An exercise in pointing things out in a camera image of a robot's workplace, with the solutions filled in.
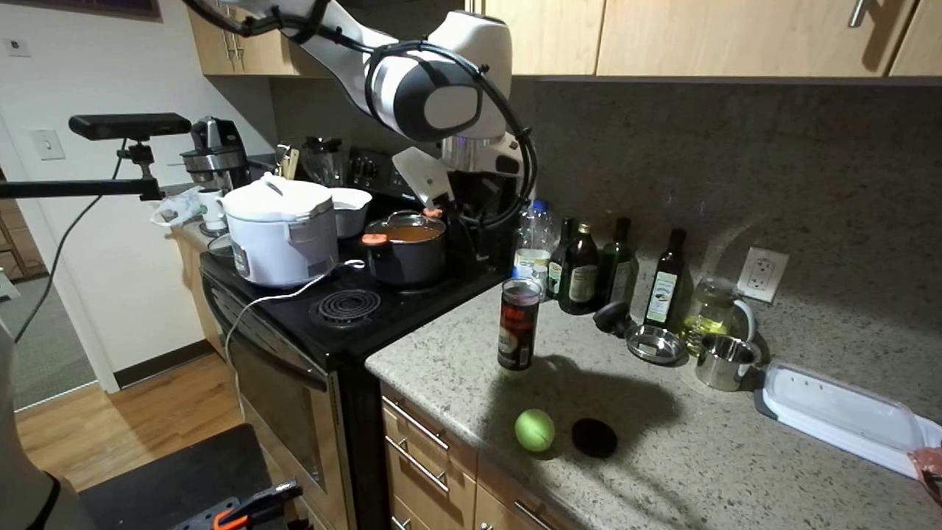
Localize white rice cooker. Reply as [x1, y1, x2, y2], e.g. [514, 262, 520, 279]
[219, 173, 337, 290]

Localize wooden lower cabinet drawers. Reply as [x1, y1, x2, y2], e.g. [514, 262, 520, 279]
[381, 390, 579, 530]

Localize black can lid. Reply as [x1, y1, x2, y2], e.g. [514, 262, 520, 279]
[570, 419, 618, 459]

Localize glass olive oil cruet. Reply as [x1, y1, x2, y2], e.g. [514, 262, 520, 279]
[683, 278, 755, 356]

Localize wooden upper cabinets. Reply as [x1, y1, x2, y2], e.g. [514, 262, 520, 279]
[184, 0, 942, 79]

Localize dark green oil bottle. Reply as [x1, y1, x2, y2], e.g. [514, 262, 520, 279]
[558, 222, 598, 315]

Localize small steel pot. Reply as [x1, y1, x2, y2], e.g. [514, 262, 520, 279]
[693, 335, 766, 391]

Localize small steel bowl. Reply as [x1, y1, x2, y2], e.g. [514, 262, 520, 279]
[627, 328, 683, 365]

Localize green tennis ball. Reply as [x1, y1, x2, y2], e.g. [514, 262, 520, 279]
[514, 409, 555, 455]

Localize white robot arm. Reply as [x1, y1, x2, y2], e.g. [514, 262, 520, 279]
[181, 0, 536, 266]

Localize black kitchen stove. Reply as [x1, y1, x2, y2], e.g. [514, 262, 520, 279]
[200, 219, 514, 530]

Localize black wine bottle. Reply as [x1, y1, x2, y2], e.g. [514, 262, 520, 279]
[643, 229, 686, 328]

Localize black cooking pot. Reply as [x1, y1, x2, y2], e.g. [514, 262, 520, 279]
[359, 212, 443, 290]

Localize white wall outlet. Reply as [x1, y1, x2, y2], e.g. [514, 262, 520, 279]
[736, 249, 788, 303]

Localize large clear water bottle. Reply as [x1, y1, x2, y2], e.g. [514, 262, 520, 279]
[512, 200, 555, 284]

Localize black camera on stand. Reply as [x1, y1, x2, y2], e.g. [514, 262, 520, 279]
[0, 110, 193, 203]

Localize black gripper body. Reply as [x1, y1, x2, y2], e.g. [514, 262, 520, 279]
[451, 173, 520, 266]

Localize white plastic tray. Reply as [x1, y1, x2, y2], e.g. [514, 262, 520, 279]
[758, 362, 942, 486]

